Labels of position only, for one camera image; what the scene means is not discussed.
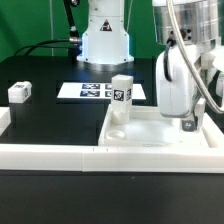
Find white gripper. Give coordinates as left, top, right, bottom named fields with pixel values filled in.
left=156, top=47, right=200, bottom=132

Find white marker sheet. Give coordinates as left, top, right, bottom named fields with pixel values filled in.
left=57, top=82, right=147, bottom=100

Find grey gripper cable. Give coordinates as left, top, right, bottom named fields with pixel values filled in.
left=164, top=0, right=224, bottom=115

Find white U-shaped fence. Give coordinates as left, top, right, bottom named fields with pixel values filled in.
left=0, top=114, right=224, bottom=173

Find white square tabletop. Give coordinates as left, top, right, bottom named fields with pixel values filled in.
left=98, top=106, right=208, bottom=148

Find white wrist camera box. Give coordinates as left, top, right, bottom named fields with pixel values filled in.
left=199, top=46, right=224, bottom=101

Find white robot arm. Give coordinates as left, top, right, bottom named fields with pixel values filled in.
left=78, top=0, right=199, bottom=131

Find black cables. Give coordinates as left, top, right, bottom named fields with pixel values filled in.
left=13, top=37, right=83, bottom=57

